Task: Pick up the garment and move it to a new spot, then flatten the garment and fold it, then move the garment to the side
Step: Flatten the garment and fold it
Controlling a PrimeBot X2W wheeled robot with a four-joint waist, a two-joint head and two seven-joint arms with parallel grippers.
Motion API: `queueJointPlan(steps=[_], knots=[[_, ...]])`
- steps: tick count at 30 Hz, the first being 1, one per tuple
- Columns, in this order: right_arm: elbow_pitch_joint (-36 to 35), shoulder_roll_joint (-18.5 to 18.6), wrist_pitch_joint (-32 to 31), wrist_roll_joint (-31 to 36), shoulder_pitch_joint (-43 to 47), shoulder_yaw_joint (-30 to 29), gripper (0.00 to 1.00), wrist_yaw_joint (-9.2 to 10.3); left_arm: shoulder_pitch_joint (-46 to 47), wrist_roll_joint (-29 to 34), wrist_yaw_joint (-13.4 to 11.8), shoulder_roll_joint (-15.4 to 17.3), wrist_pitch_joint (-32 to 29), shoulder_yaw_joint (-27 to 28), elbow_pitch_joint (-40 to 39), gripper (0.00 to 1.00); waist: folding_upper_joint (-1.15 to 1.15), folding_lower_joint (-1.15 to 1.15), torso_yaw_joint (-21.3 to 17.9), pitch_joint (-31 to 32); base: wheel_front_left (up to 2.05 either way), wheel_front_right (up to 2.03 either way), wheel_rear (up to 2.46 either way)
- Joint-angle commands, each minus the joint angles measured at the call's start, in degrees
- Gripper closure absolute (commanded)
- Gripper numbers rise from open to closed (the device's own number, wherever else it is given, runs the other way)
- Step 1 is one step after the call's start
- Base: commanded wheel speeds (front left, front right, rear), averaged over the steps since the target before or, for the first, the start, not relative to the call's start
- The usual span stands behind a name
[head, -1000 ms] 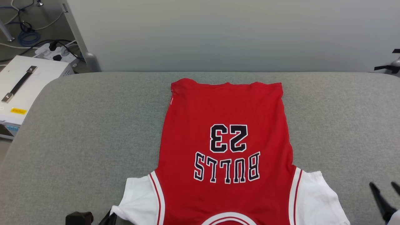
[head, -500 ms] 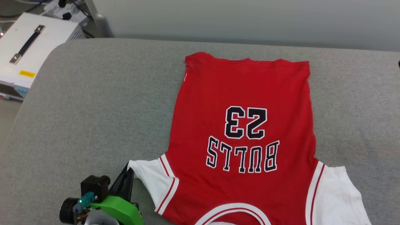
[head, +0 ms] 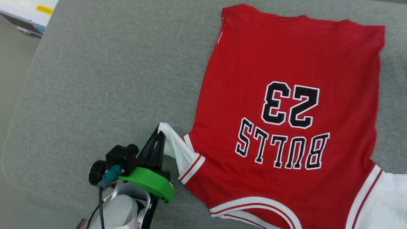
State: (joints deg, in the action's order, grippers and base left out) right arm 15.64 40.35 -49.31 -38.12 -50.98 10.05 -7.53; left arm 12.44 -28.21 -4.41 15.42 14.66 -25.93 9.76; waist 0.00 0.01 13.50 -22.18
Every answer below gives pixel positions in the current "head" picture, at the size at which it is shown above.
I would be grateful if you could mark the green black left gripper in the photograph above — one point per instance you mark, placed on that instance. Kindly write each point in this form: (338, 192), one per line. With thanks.
(152, 183)

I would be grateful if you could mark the red white basketball jersey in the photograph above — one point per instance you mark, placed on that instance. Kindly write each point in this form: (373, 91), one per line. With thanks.
(270, 57)

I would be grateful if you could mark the yellow warning label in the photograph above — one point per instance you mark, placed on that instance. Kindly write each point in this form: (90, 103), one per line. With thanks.
(44, 9)

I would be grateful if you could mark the white equipment box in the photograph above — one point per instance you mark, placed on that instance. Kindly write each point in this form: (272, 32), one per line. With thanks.
(22, 12)

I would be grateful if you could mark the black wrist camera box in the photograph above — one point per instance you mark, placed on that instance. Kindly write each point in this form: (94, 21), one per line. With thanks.
(122, 157)

